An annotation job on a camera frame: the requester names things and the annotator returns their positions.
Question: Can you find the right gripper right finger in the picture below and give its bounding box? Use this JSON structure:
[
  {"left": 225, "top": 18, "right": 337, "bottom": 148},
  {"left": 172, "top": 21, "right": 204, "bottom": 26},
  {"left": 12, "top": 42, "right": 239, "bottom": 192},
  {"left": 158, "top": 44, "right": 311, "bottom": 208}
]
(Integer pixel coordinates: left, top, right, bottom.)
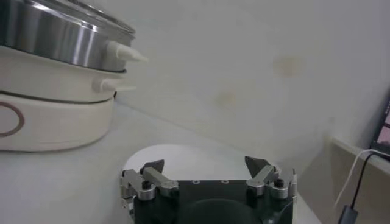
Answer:
[{"left": 243, "top": 155, "right": 298, "bottom": 200}]

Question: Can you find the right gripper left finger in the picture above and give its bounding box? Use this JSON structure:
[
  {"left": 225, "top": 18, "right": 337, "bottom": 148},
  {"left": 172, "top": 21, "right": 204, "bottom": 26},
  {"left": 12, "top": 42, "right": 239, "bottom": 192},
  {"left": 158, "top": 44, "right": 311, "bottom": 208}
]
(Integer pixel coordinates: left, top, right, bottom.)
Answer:
[{"left": 120, "top": 158, "right": 180, "bottom": 201}]

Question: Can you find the glass lid with cream handle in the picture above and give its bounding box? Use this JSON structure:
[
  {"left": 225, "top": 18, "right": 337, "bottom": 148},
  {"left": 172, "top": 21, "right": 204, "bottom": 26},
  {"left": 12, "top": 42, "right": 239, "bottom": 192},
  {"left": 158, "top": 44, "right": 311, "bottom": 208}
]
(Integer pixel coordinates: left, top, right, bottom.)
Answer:
[{"left": 30, "top": 0, "right": 137, "bottom": 36}]

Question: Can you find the stainless steel steamer basket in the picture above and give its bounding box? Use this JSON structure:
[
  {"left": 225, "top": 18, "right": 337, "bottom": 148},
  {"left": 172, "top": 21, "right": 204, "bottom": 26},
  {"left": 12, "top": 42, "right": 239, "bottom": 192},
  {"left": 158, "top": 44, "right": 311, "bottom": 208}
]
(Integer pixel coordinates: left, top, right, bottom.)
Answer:
[{"left": 0, "top": 0, "right": 149, "bottom": 74}]

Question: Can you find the white round plate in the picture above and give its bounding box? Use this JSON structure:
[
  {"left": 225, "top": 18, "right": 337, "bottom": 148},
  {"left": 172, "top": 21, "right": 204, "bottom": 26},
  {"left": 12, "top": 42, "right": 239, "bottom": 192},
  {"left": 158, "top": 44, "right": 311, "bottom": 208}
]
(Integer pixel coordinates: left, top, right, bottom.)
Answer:
[{"left": 121, "top": 143, "right": 277, "bottom": 183}]

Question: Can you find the white side desk with label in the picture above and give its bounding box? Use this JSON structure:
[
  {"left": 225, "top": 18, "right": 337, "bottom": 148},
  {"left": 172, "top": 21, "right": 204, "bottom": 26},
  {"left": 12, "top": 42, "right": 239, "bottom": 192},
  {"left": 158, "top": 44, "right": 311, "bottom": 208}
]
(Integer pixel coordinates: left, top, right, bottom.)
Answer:
[{"left": 297, "top": 135, "right": 390, "bottom": 224}]

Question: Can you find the cream electric cooker pot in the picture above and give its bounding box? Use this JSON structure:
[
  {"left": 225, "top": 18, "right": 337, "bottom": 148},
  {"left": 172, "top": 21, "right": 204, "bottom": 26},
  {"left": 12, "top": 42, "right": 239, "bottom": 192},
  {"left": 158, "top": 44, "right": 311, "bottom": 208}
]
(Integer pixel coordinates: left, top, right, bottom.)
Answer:
[{"left": 0, "top": 45, "right": 138, "bottom": 152}]

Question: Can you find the grey laptop with bright screen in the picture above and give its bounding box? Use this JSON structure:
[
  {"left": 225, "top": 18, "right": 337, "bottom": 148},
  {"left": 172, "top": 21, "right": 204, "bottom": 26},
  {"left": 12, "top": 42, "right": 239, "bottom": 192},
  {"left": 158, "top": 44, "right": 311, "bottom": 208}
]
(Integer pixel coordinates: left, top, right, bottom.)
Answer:
[{"left": 370, "top": 88, "right": 390, "bottom": 162}]

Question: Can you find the white cable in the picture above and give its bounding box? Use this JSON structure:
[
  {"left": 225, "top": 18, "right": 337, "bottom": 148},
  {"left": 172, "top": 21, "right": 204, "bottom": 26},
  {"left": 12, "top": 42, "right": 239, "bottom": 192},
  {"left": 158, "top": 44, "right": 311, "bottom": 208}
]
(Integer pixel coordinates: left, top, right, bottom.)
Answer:
[{"left": 333, "top": 148, "right": 390, "bottom": 209}]

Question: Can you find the black cable with adapter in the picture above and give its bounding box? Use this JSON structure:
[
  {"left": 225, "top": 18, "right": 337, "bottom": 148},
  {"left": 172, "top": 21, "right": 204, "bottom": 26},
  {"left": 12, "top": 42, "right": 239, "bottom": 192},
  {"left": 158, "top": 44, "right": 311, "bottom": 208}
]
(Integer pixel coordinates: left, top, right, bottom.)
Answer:
[{"left": 337, "top": 152, "right": 390, "bottom": 224}]

